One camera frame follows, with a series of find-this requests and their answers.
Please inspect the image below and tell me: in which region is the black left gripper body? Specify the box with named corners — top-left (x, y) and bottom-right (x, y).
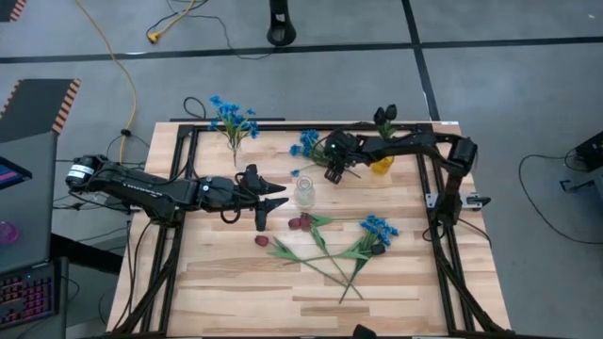
top-left (197, 171), bottom-right (260, 213)

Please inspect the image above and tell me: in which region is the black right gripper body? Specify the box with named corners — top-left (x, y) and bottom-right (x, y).
top-left (329, 135), bottom-right (365, 167)

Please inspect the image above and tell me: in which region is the blue artificial flower bunch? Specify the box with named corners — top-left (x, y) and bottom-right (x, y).
top-left (207, 94), bottom-right (261, 166)
top-left (338, 214), bottom-right (400, 305)
top-left (288, 129), bottom-right (363, 180)

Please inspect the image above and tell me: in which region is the green stem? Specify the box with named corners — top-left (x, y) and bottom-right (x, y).
top-left (373, 106), bottom-right (390, 140)

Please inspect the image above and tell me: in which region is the black artificial tulip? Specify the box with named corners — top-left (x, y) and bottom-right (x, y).
top-left (281, 242), bottom-right (387, 266)
top-left (382, 104), bottom-right (399, 140)

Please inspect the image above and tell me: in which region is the clear ribbed bulbous glass vase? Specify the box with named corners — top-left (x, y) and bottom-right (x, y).
top-left (294, 175), bottom-right (317, 208)

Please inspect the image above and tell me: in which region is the amber glass vase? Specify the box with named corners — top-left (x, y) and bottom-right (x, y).
top-left (369, 154), bottom-right (396, 176)

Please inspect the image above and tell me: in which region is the tall slim clear glass vase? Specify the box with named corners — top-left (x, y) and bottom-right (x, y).
top-left (228, 139), bottom-right (244, 170)

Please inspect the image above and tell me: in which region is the gray desk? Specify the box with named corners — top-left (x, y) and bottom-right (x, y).
top-left (0, 131), bottom-right (70, 339)

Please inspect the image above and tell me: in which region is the black mat with orange stripes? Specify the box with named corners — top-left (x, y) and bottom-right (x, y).
top-left (0, 77), bottom-right (83, 145)
top-left (0, 0), bottom-right (28, 24)

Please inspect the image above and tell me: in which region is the dark tablet screen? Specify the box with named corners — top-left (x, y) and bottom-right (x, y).
top-left (0, 154), bottom-right (34, 192)

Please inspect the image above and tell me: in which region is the pink round item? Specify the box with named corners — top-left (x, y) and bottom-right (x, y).
top-left (0, 220), bottom-right (22, 246)

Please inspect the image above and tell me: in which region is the backlit keyboard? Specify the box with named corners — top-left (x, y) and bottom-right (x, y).
top-left (0, 275), bottom-right (60, 331)

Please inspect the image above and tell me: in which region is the black floor device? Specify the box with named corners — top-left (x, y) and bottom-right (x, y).
top-left (573, 130), bottom-right (603, 173)

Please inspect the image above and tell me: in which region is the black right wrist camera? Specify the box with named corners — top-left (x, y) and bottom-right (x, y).
top-left (324, 133), bottom-right (349, 157)

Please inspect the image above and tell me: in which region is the black aluminium table frame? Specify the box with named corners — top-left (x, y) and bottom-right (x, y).
top-left (107, 121), bottom-right (514, 339)

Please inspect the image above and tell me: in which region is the long yellow power cable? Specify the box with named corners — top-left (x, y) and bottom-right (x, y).
top-left (73, 0), bottom-right (140, 165)

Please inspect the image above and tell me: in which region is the black pedestal stand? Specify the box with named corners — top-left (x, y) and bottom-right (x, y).
top-left (266, 0), bottom-right (298, 47)

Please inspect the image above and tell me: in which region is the black table-level camera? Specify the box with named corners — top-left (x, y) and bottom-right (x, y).
top-left (351, 323), bottom-right (378, 339)

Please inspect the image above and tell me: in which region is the yellow cable with plug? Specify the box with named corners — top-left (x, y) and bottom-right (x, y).
top-left (146, 0), bottom-right (197, 45)

